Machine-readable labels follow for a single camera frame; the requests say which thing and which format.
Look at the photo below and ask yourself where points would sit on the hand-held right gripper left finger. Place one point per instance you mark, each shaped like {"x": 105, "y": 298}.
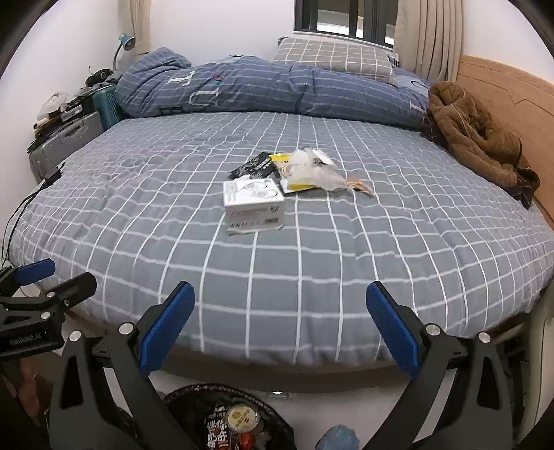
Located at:
{"x": 166, "y": 333}

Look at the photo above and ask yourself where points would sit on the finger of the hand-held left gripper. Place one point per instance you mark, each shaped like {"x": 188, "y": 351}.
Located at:
{"x": 73, "y": 290}
{"x": 37, "y": 270}

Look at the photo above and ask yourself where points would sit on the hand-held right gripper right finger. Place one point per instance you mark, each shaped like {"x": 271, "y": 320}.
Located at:
{"x": 391, "y": 333}

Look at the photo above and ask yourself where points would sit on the black lined waste bin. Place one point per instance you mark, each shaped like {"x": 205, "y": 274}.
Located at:
{"x": 186, "y": 411}

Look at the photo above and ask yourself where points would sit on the dark instant noodle cup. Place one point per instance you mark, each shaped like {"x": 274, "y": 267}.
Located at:
{"x": 216, "y": 432}

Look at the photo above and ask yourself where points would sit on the white cardboard box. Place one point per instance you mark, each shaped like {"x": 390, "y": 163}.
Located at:
{"x": 255, "y": 207}

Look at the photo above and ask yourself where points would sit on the yellow and black packet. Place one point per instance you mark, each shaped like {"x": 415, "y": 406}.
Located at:
{"x": 298, "y": 189}

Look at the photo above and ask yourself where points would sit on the clear plastic bag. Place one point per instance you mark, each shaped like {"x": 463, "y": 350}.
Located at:
{"x": 316, "y": 173}

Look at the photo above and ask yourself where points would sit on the black printed packet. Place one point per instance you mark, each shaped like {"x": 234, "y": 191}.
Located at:
{"x": 255, "y": 164}

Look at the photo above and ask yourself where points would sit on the grey checked bed sheet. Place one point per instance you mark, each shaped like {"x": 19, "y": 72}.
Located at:
{"x": 303, "y": 259}

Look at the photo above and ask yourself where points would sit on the fluffy blue slipper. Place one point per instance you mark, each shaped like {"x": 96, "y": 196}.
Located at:
{"x": 339, "y": 439}

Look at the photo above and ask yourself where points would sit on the grey suitcase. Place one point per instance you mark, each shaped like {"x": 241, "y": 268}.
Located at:
{"x": 65, "y": 138}

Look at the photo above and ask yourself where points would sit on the beige twine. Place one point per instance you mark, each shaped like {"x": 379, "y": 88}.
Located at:
{"x": 359, "y": 185}

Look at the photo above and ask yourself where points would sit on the white plastic bag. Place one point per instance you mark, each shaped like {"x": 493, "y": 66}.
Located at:
{"x": 54, "y": 103}

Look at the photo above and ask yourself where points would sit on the teal suitcase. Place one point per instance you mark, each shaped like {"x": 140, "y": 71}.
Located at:
{"x": 108, "y": 108}

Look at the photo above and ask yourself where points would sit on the black bag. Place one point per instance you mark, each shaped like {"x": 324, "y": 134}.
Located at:
{"x": 101, "y": 77}

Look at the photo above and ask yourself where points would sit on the brown quilted jacket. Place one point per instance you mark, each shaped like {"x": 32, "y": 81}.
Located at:
{"x": 471, "y": 130}

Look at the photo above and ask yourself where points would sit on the blue desk lamp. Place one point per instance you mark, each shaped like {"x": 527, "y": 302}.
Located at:
{"x": 127, "y": 41}

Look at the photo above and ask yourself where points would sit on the blue striped blanket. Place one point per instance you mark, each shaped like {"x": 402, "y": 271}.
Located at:
{"x": 259, "y": 86}

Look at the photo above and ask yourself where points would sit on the beige curtain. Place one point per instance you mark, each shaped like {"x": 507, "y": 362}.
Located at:
{"x": 428, "y": 34}
{"x": 140, "y": 26}

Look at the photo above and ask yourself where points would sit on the wooden headboard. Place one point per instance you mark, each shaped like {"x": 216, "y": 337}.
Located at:
{"x": 519, "y": 95}

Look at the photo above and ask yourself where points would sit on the grey checked pillow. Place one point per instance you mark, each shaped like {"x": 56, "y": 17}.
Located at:
{"x": 333, "y": 56}

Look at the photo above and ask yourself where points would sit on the dark framed window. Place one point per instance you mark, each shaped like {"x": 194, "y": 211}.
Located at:
{"x": 346, "y": 17}

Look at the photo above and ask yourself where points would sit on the wooden bed frame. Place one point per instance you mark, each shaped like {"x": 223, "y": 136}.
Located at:
{"x": 281, "y": 376}

